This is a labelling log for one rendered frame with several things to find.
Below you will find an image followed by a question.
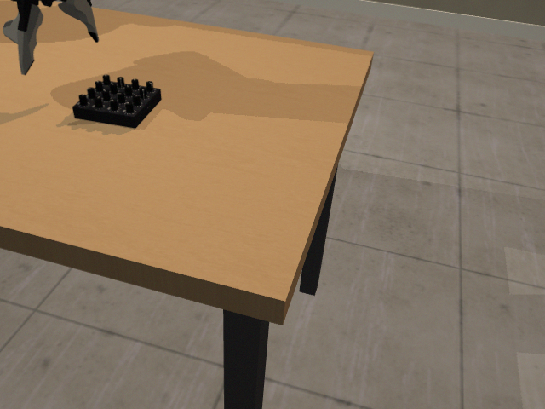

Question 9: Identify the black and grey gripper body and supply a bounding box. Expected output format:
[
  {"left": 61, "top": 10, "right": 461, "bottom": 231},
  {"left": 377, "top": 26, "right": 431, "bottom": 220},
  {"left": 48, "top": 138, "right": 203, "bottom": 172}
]
[{"left": 39, "top": 0, "right": 67, "bottom": 7}]

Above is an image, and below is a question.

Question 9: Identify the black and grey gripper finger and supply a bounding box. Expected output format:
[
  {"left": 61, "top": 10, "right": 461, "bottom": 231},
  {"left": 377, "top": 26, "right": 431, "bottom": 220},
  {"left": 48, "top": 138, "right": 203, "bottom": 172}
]
[
  {"left": 58, "top": 0, "right": 99, "bottom": 43},
  {"left": 3, "top": 0, "right": 43, "bottom": 75}
]

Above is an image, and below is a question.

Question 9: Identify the black knob box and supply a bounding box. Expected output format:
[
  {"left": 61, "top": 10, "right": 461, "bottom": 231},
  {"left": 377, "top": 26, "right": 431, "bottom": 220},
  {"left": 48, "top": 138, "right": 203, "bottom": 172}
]
[{"left": 72, "top": 75, "right": 162, "bottom": 129}]

